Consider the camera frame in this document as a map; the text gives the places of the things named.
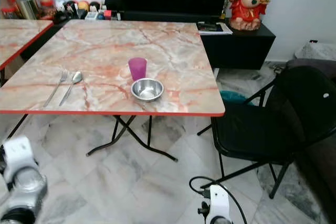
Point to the dark brown sofa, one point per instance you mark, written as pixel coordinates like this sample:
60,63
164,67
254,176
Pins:
323,182

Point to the black folding chair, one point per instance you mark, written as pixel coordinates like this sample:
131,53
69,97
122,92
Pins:
252,129

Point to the grey speckled cushion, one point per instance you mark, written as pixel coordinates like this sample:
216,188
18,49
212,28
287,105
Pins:
315,51

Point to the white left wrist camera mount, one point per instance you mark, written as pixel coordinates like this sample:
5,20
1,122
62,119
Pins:
18,153

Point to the steel canister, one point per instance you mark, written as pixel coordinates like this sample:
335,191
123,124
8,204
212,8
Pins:
27,8

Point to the pink marble folding table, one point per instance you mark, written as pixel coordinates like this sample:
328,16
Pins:
21,38
110,45

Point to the red laughing buddha statue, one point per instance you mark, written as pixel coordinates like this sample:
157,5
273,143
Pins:
249,4

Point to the silver fork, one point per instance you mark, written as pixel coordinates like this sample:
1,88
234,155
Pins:
54,88

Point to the short red-lidded jar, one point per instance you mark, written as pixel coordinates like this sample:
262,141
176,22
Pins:
46,10

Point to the teal basket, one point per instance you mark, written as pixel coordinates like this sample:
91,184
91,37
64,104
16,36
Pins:
232,96

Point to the silver spoon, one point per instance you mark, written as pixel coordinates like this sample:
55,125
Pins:
69,90

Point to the white small figurine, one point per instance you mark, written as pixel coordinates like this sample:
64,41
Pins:
60,6

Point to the stainless steel bowl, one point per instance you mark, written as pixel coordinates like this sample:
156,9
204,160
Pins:
147,89

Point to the purple plastic cup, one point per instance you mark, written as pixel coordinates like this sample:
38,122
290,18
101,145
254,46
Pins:
137,68

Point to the black television cabinet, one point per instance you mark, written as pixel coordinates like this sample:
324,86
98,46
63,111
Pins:
241,50

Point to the yellow round figurine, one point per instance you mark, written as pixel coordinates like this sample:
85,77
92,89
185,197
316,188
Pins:
82,6

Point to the black remote control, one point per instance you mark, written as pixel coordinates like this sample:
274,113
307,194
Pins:
210,26

